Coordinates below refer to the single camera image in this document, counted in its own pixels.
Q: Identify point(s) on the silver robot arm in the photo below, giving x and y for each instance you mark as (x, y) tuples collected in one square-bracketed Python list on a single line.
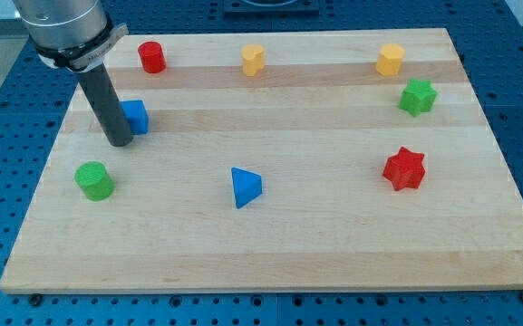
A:
[(71, 34)]

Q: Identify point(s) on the red star block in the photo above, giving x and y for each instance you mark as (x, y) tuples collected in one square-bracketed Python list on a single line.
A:
[(405, 169)]

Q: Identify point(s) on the green star block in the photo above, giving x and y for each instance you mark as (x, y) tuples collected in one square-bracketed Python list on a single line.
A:
[(417, 97)]

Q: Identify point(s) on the blue triangle block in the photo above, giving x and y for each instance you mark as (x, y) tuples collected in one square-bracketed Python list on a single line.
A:
[(247, 186)]

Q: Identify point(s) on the wooden board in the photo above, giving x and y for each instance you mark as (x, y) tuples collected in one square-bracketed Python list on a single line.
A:
[(317, 124)]

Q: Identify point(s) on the yellow heart block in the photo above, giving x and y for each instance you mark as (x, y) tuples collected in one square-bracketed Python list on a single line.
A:
[(253, 59)]

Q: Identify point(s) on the blue cube block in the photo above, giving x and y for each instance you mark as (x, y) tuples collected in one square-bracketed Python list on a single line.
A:
[(137, 116)]

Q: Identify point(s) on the red cylinder block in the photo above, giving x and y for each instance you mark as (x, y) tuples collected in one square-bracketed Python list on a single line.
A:
[(152, 57)]

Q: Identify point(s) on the dark grey pointer rod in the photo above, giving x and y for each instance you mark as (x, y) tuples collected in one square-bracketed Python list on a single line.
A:
[(100, 93)]

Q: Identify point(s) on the yellow hexagon block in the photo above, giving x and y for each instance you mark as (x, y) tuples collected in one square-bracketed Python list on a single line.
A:
[(390, 59)]

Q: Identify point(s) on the green cylinder block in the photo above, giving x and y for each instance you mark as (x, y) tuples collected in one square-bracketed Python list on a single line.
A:
[(94, 180)]

